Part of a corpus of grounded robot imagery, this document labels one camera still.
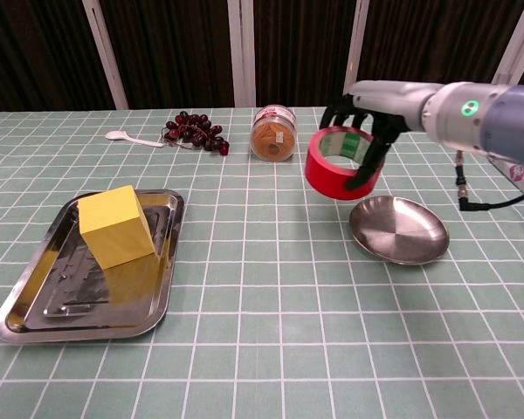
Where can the white metal frame post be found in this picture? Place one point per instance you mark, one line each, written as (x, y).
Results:
(519, 39)
(358, 35)
(241, 52)
(105, 52)

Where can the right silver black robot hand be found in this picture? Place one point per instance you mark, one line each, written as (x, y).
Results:
(393, 98)

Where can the round steel plate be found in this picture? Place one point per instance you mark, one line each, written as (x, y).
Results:
(397, 231)

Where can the white plastic spoon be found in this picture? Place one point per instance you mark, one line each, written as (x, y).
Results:
(115, 135)

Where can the dark red grape bunch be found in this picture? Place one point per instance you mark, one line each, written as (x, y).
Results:
(196, 131)

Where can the pink floral carton box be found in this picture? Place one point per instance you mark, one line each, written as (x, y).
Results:
(521, 174)

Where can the rectangular steel tray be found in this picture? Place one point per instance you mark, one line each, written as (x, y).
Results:
(70, 297)

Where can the clear jar of rubber bands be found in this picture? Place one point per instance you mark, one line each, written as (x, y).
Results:
(273, 139)

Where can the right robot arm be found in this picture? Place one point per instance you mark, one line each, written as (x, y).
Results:
(498, 118)

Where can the green checkered tablecloth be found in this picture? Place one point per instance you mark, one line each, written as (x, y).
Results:
(262, 327)

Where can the red tape roll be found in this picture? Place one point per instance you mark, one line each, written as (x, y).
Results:
(327, 174)

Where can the yellow foam cube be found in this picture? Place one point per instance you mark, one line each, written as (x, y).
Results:
(113, 227)

